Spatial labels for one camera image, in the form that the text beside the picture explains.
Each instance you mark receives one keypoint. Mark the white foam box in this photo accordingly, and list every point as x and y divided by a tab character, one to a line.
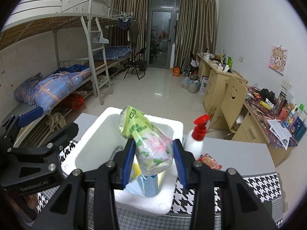
98	143

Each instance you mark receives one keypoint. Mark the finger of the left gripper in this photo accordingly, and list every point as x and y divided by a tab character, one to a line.
26	116
61	138

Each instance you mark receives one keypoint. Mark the red snack packet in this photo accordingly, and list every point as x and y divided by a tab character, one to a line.
208	160

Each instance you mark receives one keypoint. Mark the cartoon wall picture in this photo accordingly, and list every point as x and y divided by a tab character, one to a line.
278	59

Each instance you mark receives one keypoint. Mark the brown curtain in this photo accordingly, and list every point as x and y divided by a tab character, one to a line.
130	29
196	29

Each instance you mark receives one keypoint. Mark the grey cloth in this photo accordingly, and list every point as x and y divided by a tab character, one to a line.
118	149

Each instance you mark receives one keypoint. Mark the left brown curtain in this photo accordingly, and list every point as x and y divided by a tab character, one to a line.
130	29

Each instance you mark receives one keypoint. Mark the right brown curtain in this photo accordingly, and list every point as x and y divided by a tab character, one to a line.
196	29

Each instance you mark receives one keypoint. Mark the grey bucket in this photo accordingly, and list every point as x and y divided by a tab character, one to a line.
193	84

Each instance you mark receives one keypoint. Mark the black folding chair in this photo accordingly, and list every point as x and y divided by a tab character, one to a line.
137	64

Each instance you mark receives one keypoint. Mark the glass balcony door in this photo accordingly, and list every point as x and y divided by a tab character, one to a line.
161	32

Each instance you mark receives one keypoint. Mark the green tissue pack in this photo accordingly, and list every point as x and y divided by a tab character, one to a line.
154	149

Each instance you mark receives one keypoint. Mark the left hand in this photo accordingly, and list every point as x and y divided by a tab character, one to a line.
25	204

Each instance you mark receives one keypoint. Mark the blue plaid quilt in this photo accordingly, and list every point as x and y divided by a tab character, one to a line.
47	92

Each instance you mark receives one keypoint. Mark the blue toiletry bottle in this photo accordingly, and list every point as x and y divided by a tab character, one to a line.
300	132

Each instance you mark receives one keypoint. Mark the wall light switch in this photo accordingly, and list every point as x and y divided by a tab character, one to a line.
286	85

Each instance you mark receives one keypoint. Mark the metal bunk bed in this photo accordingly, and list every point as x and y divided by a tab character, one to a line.
44	43

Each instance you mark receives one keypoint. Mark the wooden desk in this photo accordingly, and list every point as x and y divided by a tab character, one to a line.
254	115

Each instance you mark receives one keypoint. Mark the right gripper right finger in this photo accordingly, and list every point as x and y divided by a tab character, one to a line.
241	208

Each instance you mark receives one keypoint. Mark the white paper sheet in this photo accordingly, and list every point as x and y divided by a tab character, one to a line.
280	131

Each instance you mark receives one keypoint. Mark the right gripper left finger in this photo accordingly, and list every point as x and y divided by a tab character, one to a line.
68	207

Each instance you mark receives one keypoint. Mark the white lotion pump bottle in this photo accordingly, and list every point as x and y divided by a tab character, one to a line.
194	139

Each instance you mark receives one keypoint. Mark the wooden smiley chair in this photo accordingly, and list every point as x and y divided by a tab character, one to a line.
231	106

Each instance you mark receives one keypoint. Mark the blue face mask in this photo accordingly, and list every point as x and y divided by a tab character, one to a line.
143	186

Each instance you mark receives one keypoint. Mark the yellow foam fruit net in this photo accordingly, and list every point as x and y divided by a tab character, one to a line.
135	170

